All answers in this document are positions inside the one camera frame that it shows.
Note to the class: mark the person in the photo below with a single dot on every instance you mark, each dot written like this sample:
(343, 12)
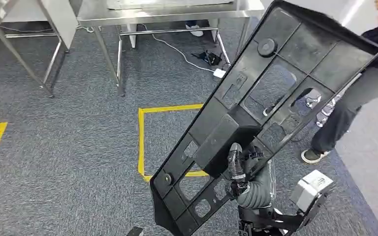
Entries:
(348, 110)
(195, 30)

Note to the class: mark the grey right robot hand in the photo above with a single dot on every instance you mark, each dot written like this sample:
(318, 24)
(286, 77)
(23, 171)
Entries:
(255, 192)

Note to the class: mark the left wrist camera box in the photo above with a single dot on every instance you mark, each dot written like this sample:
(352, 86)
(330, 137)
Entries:
(135, 232)

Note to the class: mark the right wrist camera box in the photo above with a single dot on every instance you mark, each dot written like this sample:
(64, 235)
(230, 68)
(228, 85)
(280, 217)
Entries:
(308, 190)

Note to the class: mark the steel tray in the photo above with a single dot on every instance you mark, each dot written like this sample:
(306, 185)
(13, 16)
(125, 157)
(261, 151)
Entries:
(163, 4)

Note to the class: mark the black plastic car panel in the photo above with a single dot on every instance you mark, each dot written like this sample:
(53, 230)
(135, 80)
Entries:
(215, 143)

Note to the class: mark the black device on floor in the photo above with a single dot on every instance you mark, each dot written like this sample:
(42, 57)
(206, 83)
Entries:
(210, 58)

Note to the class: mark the yellow floor tape square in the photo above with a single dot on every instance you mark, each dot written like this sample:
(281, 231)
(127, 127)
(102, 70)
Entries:
(140, 140)

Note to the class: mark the chrome metal stand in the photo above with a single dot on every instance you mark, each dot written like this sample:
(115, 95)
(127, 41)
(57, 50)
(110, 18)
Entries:
(326, 112)

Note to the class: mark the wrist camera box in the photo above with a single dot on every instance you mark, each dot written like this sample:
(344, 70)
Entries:
(135, 232)
(308, 190)

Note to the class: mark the stainless steel table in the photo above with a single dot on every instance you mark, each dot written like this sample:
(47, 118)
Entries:
(163, 13)
(58, 19)

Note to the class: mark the white power adapter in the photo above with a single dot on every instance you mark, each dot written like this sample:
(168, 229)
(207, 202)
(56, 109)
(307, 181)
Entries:
(219, 73)

